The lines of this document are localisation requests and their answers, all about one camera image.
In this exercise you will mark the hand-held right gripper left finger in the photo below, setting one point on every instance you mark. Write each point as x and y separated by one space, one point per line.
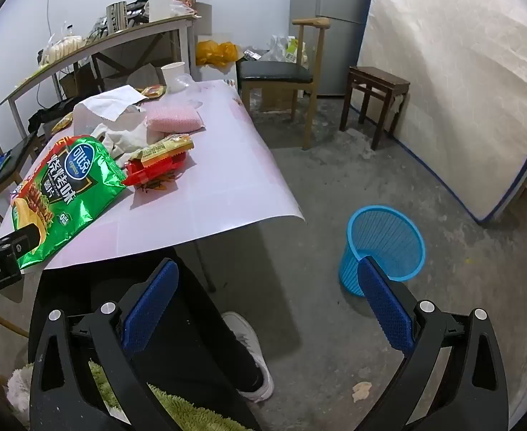
151 309

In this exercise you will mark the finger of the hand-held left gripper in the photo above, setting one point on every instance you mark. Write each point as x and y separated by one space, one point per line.
21 242

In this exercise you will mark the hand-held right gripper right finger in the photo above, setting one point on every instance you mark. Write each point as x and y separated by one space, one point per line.
387 307

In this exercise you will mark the blue plastic waste basket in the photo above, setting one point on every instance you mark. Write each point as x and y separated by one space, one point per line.
380 233

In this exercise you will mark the green chip bag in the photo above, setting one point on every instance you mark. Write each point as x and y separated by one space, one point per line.
75 188

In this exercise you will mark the white cloth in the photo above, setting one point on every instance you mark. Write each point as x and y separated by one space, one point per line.
124 139

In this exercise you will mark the person's black trouser leg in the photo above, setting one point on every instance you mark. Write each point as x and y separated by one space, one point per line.
200 323

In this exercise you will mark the wooden chair with black seat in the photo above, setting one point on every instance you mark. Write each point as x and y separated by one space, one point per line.
7 157
272 72

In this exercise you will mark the crumpled paper scrap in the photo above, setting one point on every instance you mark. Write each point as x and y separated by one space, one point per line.
362 391

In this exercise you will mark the green fluffy cushion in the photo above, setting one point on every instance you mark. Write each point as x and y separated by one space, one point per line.
187 413

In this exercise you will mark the person's white shoe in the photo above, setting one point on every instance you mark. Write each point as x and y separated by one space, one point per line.
254 354

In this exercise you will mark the yellow snack packet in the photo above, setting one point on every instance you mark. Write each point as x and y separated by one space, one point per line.
62 122

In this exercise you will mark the black bag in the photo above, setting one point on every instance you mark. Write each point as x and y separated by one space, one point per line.
52 112

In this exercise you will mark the red snack packet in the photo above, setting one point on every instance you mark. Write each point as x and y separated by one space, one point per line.
149 170

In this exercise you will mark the yellow-green snack packet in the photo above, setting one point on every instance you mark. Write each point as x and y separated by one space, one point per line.
169 146

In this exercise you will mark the white tissue paper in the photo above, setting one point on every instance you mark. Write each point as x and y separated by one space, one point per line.
111 103

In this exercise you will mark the pink mesh packet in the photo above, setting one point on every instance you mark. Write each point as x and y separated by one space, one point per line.
173 119

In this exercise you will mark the bag of white buns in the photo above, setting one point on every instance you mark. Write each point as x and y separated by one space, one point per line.
61 49

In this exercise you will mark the orange snack packet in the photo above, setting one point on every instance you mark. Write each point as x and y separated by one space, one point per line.
153 91

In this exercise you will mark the white paper cup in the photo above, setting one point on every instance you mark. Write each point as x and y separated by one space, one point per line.
173 76

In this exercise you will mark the clear plastic cup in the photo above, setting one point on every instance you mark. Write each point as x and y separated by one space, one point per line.
187 86

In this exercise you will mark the dark wooden stool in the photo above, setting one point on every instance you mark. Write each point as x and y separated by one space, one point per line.
380 78

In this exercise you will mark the beige mattress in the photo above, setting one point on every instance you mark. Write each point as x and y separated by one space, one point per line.
447 76

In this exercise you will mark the metal container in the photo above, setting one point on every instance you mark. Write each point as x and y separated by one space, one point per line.
116 17

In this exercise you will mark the yellow plastic bag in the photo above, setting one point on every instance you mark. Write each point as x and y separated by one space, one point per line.
214 51

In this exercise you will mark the silver foil packet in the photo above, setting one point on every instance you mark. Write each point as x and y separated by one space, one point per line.
251 55

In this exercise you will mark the white box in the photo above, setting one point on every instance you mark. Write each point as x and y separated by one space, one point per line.
161 2

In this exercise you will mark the white plastic bag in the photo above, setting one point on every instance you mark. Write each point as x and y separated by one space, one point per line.
286 47

